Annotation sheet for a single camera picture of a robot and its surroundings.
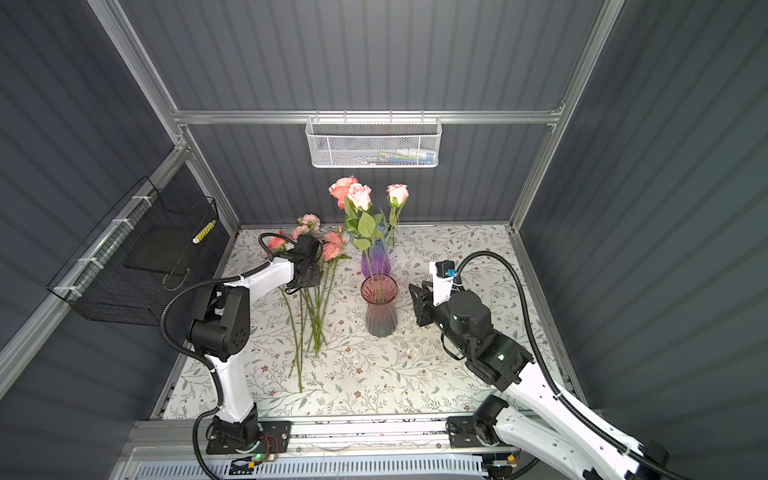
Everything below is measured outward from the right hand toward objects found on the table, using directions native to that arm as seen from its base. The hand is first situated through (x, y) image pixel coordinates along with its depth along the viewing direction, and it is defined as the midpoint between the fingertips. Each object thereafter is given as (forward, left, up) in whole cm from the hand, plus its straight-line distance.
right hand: (419, 287), depth 69 cm
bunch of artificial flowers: (+9, +35, -27) cm, 45 cm away
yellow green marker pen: (+19, +58, +1) cm, 61 cm away
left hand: (+19, +35, -23) cm, 47 cm away
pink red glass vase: (+4, +10, -9) cm, 14 cm away
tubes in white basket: (+45, +4, +6) cm, 46 cm away
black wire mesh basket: (+4, +71, +3) cm, 71 cm away
